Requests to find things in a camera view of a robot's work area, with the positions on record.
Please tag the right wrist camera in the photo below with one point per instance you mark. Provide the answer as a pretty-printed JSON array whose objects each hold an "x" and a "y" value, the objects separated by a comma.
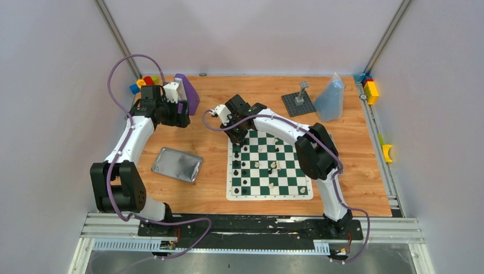
[{"x": 223, "y": 113}]

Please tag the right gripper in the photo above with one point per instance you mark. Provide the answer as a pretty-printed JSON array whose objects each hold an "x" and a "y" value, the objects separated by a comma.
[{"x": 237, "y": 138}]

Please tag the silver tin lid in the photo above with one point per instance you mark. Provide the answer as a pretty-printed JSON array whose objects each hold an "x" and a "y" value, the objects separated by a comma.
[{"x": 176, "y": 164}]

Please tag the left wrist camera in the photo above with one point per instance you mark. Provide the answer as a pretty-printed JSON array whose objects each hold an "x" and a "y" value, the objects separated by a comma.
[{"x": 171, "y": 92}]

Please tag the yellow wooden cylinder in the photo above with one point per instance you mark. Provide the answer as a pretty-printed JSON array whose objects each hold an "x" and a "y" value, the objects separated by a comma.
[{"x": 140, "y": 83}]

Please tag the silver metal tin box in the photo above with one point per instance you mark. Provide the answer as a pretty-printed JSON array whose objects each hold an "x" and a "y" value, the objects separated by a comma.
[{"x": 334, "y": 143}]

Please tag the grey lego tower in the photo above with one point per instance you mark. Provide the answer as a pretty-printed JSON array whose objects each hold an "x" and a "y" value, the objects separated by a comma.
[{"x": 299, "y": 98}]

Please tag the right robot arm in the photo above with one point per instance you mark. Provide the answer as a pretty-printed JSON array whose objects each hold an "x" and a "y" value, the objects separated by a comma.
[{"x": 315, "y": 150}]

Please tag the blue wooden block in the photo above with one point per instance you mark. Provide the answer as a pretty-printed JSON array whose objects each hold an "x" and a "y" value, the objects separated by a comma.
[{"x": 134, "y": 88}]

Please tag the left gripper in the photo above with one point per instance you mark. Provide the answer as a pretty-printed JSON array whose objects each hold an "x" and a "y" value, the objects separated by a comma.
[{"x": 181, "y": 119}]

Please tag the purple metronome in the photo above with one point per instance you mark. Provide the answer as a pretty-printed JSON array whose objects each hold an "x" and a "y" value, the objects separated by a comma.
[{"x": 190, "y": 93}]

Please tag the dark grey lego baseplate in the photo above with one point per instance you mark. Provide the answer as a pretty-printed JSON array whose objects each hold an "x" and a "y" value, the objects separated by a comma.
[{"x": 296, "y": 109}]

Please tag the blue plastic bag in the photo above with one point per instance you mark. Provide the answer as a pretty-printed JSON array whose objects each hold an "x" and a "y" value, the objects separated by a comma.
[{"x": 329, "y": 103}]

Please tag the green white chess board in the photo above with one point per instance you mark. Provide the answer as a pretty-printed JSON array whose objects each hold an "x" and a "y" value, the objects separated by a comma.
[{"x": 264, "y": 167}]

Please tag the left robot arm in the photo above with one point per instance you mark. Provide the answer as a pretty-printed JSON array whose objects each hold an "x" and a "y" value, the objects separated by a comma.
[{"x": 116, "y": 182}]

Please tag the red wooden cylinder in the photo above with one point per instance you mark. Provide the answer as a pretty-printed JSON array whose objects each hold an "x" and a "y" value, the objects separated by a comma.
[{"x": 149, "y": 80}]

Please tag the yellow curved block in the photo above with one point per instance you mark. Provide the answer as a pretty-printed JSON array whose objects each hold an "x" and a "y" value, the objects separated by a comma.
[{"x": 385, "y": 149}]

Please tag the colourful lego brick stack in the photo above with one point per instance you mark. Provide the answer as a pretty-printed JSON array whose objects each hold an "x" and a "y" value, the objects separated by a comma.
[{"x": 369, "y": 87}]

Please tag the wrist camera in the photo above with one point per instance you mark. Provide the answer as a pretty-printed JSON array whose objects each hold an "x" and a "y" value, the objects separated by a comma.
[
  {"x": 171, "y": 92},
  {"x": 223, "y": 113}
]

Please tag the green wooden block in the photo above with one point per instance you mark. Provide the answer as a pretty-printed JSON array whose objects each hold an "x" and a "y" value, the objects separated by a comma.
[{"x": 155, "y": 80}]

